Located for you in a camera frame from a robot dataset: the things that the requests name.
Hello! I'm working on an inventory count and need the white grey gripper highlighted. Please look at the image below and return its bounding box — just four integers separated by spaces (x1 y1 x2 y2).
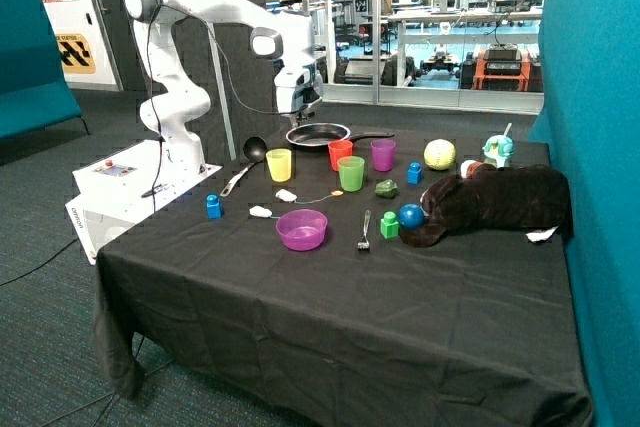
274 65 323 128

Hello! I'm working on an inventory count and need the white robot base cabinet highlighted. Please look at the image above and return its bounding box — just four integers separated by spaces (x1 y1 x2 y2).
66 140 221 264

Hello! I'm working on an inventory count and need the black frying pan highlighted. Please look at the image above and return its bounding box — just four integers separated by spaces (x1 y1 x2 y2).
285 122 395 151

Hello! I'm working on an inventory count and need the yellow plastic cup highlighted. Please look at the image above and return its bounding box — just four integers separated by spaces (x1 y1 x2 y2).
266 148 292 183

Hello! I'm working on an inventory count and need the red plastic cup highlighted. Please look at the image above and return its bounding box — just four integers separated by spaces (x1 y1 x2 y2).
328 139 353 171

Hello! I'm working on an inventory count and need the green plastic cup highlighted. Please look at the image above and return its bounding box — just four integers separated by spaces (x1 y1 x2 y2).
337 156 365 192

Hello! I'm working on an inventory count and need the purple plastic cup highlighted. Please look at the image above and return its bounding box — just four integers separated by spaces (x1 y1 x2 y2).
371 139 396 172

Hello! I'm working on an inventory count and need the purple plastic bowl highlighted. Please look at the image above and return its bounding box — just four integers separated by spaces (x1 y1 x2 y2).
276 209 328 252

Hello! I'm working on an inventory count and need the green toy pepper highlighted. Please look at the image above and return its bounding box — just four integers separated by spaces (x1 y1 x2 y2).
375 179 399 199

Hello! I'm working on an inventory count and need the blue toy block left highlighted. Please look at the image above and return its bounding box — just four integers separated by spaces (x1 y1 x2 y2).
206 194 223 219

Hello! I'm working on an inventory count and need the blue toy block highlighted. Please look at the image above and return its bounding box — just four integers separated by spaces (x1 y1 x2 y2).
206 194 223 219
407 162 423 185

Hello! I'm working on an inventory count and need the blue toy block right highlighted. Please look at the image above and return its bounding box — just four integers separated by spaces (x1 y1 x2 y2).
407 162 423 185

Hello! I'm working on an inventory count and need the green toy block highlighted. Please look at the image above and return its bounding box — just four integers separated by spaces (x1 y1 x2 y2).
380 211 400 239

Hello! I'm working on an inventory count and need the silver fork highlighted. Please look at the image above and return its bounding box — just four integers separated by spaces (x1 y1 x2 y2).
357 210 371 252

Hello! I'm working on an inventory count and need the yellow softball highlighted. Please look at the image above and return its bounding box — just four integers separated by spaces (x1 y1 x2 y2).
423 139 456 171

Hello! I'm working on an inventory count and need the blue ball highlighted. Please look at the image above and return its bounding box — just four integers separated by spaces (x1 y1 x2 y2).
397 203 425 230

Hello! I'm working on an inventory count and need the black tablecloth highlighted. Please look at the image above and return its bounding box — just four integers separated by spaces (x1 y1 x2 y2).
92 151 595 426

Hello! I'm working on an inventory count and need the teal toy figure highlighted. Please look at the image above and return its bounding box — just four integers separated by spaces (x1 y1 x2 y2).
483 122 515 168

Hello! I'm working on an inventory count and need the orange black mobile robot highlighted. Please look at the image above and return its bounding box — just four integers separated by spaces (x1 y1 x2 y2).
458 43 543 93

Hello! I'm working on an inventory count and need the brown plush toy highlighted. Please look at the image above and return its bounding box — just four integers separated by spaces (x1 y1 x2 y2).
399 163 571 248

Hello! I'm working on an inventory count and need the teal sofa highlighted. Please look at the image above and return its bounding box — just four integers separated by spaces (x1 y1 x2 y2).
0 0 83 139

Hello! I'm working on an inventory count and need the black ladle silver handle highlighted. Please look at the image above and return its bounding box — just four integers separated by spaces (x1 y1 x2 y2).
219 136 268 198

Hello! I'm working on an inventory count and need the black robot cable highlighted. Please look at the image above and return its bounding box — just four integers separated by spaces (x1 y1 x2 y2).
141 2 296 199

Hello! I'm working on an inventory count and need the teal partition wall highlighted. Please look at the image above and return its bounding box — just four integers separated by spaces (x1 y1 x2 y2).
529 0 639 426

